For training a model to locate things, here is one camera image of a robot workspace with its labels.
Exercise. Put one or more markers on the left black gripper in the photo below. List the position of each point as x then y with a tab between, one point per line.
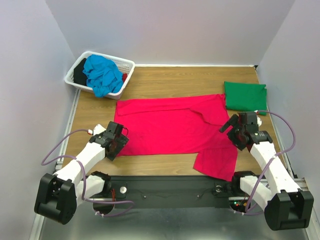
122	141

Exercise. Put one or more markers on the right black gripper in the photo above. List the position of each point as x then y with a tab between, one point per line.
235	131

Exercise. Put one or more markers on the pink red t shirt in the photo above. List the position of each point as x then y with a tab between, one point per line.
180	125

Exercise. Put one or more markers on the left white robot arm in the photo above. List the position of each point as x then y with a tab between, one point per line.
59	194

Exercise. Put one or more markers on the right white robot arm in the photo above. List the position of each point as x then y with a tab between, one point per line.
283	202

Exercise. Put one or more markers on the folded green t shirt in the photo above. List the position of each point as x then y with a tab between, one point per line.
245	97

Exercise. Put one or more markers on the blue t shirt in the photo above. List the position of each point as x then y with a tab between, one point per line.
103	75

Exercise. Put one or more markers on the red garment in basket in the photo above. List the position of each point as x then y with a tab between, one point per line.
124	77

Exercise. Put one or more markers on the black garment in basket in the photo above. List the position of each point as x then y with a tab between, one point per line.
78	76

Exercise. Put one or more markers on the white plastic laundry basket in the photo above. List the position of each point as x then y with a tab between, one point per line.
124	65

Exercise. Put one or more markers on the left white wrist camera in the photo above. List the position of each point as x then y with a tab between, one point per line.
97	130

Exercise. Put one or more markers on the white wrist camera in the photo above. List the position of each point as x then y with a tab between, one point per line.
97	130
259	120

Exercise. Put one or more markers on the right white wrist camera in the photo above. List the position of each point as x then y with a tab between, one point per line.
259	120

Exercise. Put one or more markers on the aluminium frame rail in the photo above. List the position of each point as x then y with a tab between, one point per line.
55	157

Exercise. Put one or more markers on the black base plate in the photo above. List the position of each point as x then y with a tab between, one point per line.
190	191

